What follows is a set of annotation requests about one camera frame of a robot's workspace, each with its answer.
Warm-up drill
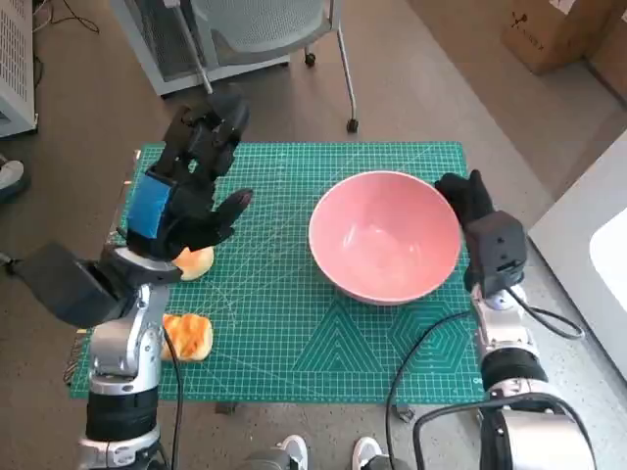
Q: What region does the white appliance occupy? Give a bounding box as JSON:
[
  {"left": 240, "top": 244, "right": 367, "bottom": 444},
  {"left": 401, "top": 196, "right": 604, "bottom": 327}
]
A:
[{"left": 527, "top": 129, "right": 627, "bottom": 386}]

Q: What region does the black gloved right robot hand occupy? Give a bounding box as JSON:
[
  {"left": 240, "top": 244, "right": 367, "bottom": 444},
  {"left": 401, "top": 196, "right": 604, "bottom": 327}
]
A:
[{"left": 434, "top": 169, "right": 496, "bottom": 231}]

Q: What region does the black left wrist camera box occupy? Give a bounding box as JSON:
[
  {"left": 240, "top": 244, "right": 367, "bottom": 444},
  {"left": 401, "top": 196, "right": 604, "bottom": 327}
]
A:
[{"left": 9, "top": 242, "right": 123, "bottom": 328}]

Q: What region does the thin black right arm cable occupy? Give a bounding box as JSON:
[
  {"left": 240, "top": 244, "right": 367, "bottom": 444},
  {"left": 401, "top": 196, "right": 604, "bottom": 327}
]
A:
[{"left": 385, "top": 311, "right": 472, "bottom": 470}]

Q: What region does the green cutting mat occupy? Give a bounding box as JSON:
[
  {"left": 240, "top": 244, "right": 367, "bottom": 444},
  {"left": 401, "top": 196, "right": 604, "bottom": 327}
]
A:
[{"left": 68, "top": 141, "right": 484, "bottom": 405}]

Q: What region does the grey mesh office chair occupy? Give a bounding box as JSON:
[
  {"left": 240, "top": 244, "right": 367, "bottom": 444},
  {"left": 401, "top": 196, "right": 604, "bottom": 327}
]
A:
[{"left": 164, "top": 0, "right": 362, "bottom": 133}]

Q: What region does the round toy bread bun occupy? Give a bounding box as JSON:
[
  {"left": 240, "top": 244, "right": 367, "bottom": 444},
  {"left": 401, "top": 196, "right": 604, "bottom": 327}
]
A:
[{"left": 173, "top": 246, "right": 216, "bottom": 281}]

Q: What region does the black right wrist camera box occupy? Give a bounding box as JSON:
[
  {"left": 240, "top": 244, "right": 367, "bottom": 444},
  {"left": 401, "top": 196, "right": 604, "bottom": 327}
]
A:
[{"left": 462, "top": 210, "right": 528, "bottom": 295}]

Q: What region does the person's foot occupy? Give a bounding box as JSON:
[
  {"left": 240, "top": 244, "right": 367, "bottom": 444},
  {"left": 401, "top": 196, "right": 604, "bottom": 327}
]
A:
[{"left": 0, "top": 155, "right": 28, "bottom": 202}]

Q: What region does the rectangular striped toy bread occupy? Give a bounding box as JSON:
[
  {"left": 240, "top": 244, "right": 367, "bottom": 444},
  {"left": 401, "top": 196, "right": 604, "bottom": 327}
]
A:
[{"left": 161, "top": 312, "right": 215, "bottom": 362}]

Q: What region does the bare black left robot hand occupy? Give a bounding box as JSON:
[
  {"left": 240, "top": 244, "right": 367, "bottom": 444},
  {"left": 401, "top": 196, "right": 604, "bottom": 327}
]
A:
[{"left": 124, "top": 82, "right": 256, "bottom": 263}]

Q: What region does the white perforated cabinet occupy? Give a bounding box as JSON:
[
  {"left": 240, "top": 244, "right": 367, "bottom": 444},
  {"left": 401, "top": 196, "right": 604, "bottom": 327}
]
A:
[{"left": 0, "top": 0, "right": 39, "bottom": 139}]

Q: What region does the printed cardboard box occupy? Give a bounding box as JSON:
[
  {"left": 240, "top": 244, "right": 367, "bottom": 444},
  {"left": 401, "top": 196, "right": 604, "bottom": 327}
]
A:
[{"left": 500, "top": 0, "right": 623, "bottom": 75}]

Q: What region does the white shoe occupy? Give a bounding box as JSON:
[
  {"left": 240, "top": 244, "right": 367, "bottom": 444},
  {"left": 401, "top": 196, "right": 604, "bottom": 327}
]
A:
[
  {"left": 352, "top": 435, "right": 383, "bottom": 470},
  {"left": 278, "top": 434, "right": 310, "bottom": 470}
]

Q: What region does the thick black looped cable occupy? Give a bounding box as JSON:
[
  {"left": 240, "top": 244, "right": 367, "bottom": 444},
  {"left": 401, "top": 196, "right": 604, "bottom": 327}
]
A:
[{"left": 412, "top": 394, "right": 589, "bottom": 470}]

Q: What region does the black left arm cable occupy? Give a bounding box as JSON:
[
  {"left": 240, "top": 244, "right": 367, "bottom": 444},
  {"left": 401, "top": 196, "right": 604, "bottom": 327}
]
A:
[{"left": 164, "top": 327, "right": 185, "bottom": 470}]

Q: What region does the pink bowl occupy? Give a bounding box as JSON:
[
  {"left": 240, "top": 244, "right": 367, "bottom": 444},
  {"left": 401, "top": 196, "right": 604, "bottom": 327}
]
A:
[{"left": 308, "top": 169, "right": 464, "bottom": 307}]

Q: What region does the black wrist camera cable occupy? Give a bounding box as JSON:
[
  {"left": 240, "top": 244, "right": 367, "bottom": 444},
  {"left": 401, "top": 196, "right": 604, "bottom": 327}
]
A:
[{"left": 506, "top": 286, "right": 587, "bottom": 341}]

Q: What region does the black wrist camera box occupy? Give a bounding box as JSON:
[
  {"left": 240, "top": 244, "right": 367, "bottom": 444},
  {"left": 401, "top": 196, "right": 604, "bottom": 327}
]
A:
[
  {"left": 9, "top": 242, "right": 123, "bottom": 328},
  {"left": 462, "top": 210, "right": 528, "bottom": 295}
]

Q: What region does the plain cardboard box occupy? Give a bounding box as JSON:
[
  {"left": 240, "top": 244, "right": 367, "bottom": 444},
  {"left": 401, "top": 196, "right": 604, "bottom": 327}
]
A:
[{"left": 585, "top": 23, "right": 627, "bottom": 117}]

